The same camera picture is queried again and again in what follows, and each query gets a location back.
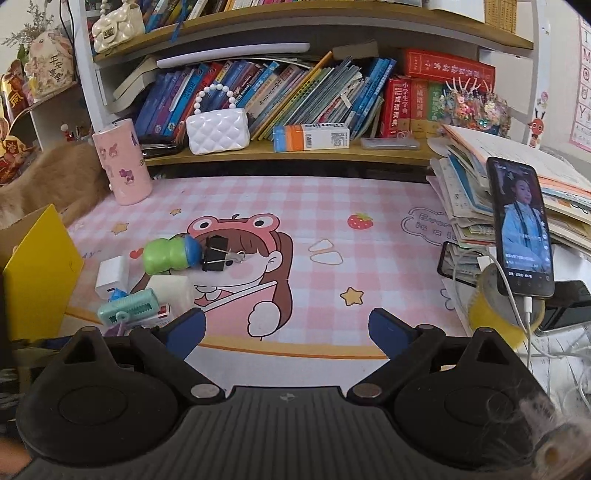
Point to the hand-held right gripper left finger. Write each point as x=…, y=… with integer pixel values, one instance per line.
x=184, y=331

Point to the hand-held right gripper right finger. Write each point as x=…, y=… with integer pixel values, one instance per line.
x=388, y=330

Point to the white cube block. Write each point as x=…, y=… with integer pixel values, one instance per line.
x=171, y=290

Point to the teal toothed comb clip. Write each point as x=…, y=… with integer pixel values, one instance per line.
x=131, y=307

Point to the black binder clip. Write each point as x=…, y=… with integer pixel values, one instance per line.
x=217, y=261

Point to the green blue toy bottle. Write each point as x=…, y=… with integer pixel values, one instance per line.
x=166, y=254

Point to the white charger adapter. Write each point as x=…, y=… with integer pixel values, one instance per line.
x=112, y=274

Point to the yellow cardboard box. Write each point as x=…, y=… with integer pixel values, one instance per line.
x=37, y=277

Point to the small red white box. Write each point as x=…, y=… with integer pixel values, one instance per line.
x=164, y=314

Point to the yellow tape roll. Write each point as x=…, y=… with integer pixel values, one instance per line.
x=489, y=309

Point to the pink checked cartoon desk mat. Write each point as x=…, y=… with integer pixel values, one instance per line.
x=323, y=207

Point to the stack of books and papers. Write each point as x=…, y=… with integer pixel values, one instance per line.
x=461, y=194

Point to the black smartphone with lit screen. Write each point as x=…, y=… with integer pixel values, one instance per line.
x=519, y=230

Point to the pink cartoon cylinder container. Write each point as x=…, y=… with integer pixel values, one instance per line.
x=122, y=170

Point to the black flat phone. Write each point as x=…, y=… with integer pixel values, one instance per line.
x=568, y=304

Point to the grey flat case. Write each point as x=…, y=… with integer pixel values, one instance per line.
x=390, y=144

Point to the orange fluffy cat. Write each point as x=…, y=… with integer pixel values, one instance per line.
x=64, y=175

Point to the wooden bookshelf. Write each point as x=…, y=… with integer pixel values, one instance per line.
x=286, y=158

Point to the orange white medicine box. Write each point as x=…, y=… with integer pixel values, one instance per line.
x=318, y=137

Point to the white side shelf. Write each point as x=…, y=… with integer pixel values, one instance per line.
x=51, y=120

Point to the red deer sticker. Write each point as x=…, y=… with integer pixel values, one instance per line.
x=535, y=127

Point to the thick cream paperback book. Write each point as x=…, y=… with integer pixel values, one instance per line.
x=134, y=78

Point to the row of shelf books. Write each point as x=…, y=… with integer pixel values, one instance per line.
x=184, y=9
x=286, y=92

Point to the red flat box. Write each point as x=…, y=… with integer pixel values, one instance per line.
x=448, y=69

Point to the white long flat case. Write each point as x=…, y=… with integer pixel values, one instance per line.
x=231, y=55

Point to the red gold festive decoration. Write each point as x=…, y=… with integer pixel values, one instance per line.
x=11, y=97

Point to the beige printed fabric bag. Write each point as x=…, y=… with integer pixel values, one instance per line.
x=48, y=64

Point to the cream pearl handbag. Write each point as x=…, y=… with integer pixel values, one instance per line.
x=117, y=27

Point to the row of upper shelf books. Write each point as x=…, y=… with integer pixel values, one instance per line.
x=184, y=9

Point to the yellow patterned book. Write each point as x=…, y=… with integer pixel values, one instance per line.
x=501, y=14

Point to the dried flower sprigs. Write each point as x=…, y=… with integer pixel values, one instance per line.
x=27, y=30

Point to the wall poster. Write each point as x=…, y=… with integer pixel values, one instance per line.
x=582, y=92

